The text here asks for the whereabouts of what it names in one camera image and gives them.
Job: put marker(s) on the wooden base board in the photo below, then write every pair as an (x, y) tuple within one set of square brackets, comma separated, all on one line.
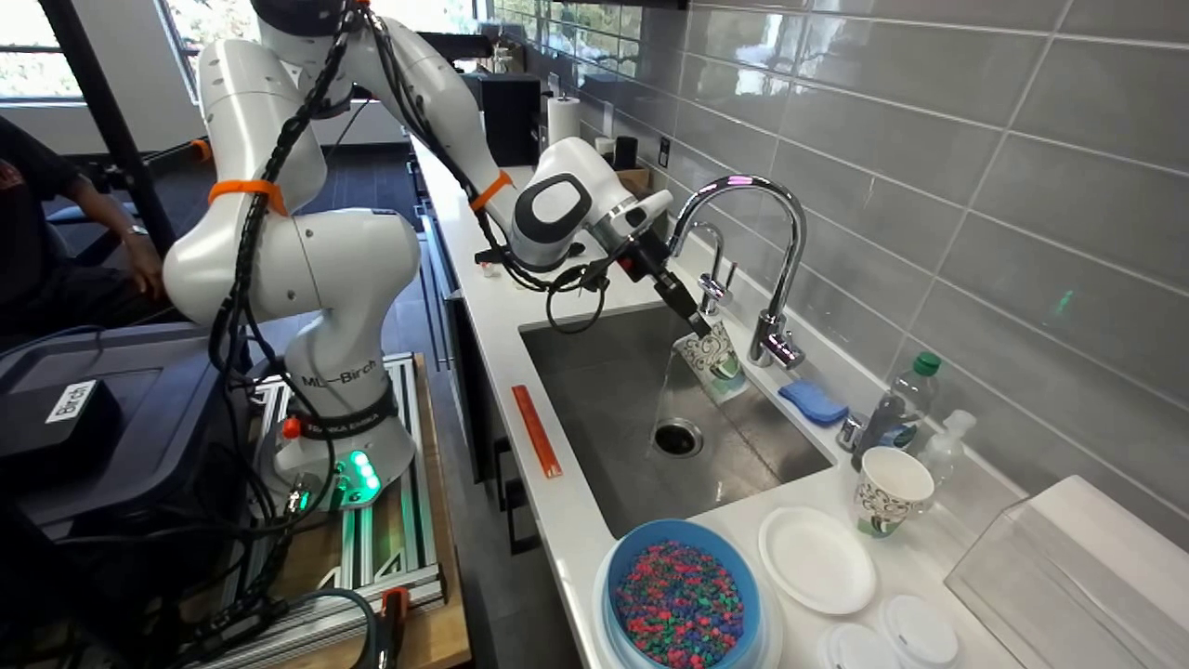
[(434, 620)]

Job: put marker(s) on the black box with white label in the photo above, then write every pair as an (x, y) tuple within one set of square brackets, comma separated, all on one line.
[(57, 428)]

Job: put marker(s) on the white paper towel roll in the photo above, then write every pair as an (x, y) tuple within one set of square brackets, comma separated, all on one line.
[(561, 121)]

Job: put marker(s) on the black coffee machine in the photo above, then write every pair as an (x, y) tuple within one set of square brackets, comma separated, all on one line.
[(505, 118)]

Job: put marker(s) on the tall chrome gooseneck faucet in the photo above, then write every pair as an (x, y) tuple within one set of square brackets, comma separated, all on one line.
[(780, 247)]

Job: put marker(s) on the blue sponge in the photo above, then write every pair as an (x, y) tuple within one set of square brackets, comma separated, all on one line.
[(813, 403)]

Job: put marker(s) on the white paper cup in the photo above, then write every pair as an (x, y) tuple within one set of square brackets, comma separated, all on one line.
[(713, 366)]

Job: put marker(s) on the person's hand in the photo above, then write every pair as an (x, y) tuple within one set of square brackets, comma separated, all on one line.
[(142, 262)]

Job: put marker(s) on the dark plastic storage bin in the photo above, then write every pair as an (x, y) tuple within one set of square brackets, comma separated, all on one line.
[(136, 420)]

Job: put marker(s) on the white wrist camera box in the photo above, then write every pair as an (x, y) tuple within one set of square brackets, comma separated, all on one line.
[(650, 211)]

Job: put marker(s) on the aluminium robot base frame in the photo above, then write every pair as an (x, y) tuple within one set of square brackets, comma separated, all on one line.
[(396, 545)]

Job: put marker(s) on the stainless steel sink basin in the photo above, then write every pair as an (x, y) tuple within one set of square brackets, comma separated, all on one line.
[(597, 394)]

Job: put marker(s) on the black sink drain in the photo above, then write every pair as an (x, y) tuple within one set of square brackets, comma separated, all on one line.
[(678, 438)]

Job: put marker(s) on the white mug on counter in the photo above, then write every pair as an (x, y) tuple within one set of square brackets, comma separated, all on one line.
[(892, 487)]

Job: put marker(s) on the small chrome faucet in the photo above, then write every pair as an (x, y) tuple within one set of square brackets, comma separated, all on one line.
[(713, 279)]

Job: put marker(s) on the window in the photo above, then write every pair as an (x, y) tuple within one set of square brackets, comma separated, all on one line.
[(75, 42)]

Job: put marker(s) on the white round plate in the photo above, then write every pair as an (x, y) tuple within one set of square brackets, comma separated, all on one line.
[(817, 560)]

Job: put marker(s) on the clear white-capped bottle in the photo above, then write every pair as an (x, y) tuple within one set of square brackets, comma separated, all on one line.
[(948, 448)]

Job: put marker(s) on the wall power outlet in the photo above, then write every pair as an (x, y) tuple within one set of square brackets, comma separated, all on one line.
[(664, 151)]

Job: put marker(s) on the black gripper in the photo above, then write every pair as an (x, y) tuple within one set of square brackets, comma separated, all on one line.
[(650, 262)]

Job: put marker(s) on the seated person in dark clothes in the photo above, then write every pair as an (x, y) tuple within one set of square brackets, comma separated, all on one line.
[(39, 247)]

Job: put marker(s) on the blue bowl of colourful beads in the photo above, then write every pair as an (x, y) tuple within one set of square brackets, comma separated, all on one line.
[(680, 599)]

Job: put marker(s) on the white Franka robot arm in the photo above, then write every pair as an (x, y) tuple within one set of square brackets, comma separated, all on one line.
[(311, 272)]

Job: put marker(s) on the orange tape strip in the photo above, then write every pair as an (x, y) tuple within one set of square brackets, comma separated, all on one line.
[(536, 428)]

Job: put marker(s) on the white round lid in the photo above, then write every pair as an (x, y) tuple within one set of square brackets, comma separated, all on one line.
[(857, 648), (920, 631)]

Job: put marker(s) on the clear plastic box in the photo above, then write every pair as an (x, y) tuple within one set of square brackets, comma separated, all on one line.
[(1080, 580)]

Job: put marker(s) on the green-capped soap bottle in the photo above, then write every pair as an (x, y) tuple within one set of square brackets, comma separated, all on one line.
[(899, 410)]

